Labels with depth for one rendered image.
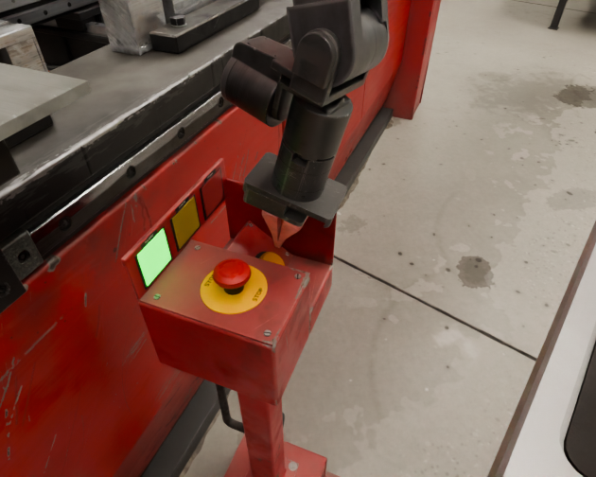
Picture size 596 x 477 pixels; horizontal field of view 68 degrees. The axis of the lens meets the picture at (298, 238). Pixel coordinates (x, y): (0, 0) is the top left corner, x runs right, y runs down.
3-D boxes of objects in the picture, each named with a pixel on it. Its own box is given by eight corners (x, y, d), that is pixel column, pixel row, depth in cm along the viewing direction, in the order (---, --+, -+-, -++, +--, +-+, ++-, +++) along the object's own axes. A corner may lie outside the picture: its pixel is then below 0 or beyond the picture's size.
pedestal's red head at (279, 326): (277, 408, 50) (271, 306, 39) (158, 363, 55) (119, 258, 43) (332, 286, 64) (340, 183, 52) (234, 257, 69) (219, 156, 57)
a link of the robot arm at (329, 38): (340, 43, 33) (386, 26, 39) (221, -20, 36) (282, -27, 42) (297, 171, 41) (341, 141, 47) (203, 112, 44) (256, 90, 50)
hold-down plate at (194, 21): (178, 55, 74) (175, 36, 72) (151, 50, 76) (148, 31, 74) (260, 8, 95) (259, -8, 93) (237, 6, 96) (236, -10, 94)
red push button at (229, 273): (242, 310, 47) (239, 287, 44) (209, 299, 48) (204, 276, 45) (258, 284, 49) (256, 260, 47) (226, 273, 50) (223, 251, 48)
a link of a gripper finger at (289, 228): (255, 212, 58) (269, 155, 52) (306, 235, 58) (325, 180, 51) (232, 245, 53) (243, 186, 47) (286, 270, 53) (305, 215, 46)
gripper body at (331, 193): (264, 163, 52) (276, 108, 47) (343, 198, 51) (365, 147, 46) (239, 194, 48) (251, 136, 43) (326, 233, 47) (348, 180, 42)
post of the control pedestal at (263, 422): (275, 496, 93) (262, 344, 57) (253, 485, 94) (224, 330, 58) (286, 470, 97) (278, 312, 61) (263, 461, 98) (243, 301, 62)
